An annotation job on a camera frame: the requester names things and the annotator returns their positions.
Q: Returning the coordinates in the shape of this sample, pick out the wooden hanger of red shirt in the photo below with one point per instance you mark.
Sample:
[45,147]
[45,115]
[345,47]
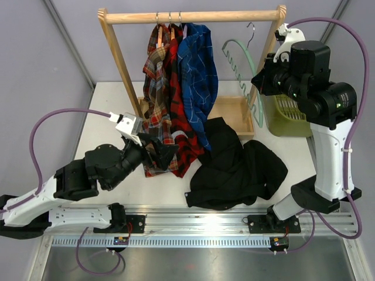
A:
[172,29]

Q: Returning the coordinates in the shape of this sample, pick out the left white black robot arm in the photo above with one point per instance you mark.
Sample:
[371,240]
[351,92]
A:
[103,168]

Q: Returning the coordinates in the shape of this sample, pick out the wooden clothes rack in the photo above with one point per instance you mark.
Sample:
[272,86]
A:
[234,109]

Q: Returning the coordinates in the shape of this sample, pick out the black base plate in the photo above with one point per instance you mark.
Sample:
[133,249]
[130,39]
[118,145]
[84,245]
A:
[257,224]
[133,223]

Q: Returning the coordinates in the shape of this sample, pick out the blue plaid shirt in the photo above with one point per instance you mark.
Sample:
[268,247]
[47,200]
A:
[198,78]

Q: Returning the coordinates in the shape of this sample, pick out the mint green hanger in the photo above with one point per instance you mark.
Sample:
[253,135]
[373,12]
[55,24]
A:
[249,58]

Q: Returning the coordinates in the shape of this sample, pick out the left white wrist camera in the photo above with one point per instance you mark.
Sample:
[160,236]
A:
[128,125]

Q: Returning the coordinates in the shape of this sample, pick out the lilac hanger of blue shirt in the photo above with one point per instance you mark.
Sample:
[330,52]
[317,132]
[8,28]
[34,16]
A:
[183,27]

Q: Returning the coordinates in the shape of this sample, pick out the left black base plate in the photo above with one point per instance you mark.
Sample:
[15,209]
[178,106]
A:
[133,223]

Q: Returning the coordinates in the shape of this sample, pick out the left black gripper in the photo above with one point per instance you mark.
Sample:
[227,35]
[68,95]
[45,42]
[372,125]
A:
[164,152]

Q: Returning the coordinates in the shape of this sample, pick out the aluminium mounting rail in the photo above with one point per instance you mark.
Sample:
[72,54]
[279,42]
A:
[187,228]

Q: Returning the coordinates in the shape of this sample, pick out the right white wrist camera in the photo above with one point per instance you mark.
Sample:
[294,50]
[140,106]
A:
[287,36]

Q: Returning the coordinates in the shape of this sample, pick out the brown plaid shirt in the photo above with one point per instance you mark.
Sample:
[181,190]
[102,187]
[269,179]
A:
[157,121]

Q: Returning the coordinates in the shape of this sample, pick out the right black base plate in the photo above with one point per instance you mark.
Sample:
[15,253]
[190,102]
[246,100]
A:
[257,224]

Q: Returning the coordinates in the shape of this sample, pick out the wooden hanger of brown shirt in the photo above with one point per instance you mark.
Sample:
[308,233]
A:
[160,32]

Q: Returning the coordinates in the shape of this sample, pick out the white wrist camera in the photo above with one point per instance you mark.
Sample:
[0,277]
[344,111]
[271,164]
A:
[287,36]
[128,125]

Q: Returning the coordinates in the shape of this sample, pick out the red black plaid shirt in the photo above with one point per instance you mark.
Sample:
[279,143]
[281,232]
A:
[182,132]

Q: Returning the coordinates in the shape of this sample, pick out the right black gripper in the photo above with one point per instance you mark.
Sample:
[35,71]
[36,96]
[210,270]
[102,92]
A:
[263,81]

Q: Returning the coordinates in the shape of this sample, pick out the green plastic basket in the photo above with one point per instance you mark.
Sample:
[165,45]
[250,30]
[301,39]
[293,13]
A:
[283,118]

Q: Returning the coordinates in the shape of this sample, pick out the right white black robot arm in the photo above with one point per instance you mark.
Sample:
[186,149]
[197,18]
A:
[302,72]

